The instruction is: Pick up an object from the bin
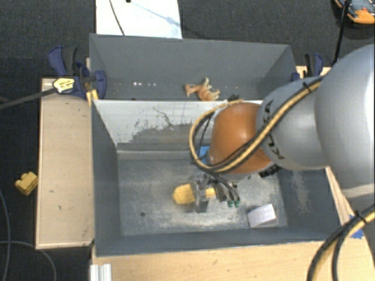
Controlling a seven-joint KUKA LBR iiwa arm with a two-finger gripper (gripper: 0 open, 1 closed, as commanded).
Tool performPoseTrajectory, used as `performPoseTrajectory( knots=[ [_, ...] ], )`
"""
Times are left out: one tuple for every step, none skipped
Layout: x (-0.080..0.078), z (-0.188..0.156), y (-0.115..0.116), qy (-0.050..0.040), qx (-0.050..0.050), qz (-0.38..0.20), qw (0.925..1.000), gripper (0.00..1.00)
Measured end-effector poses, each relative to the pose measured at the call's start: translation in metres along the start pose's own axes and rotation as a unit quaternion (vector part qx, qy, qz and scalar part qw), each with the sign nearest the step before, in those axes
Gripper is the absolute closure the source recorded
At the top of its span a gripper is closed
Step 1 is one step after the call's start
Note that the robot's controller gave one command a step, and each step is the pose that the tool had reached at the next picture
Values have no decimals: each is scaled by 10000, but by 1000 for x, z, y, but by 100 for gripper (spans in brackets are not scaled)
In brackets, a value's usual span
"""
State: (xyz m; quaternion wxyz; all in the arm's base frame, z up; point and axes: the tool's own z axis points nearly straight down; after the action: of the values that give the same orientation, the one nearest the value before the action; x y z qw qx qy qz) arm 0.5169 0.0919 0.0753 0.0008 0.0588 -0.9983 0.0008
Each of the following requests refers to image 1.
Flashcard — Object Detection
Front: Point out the black cylinder on white bracket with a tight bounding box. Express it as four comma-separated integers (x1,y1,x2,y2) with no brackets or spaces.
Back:
258,164,279,179

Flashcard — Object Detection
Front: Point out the tan toy animal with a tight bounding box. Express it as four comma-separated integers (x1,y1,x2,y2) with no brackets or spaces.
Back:
183,77,221,102

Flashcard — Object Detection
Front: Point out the yellow toy corn cob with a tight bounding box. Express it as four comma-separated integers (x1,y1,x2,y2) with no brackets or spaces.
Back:
172,183,218,206

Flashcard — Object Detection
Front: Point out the pale wood flat board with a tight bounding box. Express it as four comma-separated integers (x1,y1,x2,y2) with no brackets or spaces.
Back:
35,77,96,250

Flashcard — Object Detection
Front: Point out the grey metal bin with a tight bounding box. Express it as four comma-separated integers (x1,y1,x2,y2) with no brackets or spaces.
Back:
88,33,350,258

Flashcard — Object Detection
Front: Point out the pale lilac small box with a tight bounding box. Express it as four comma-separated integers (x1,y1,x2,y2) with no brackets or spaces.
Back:
246,203,278,228

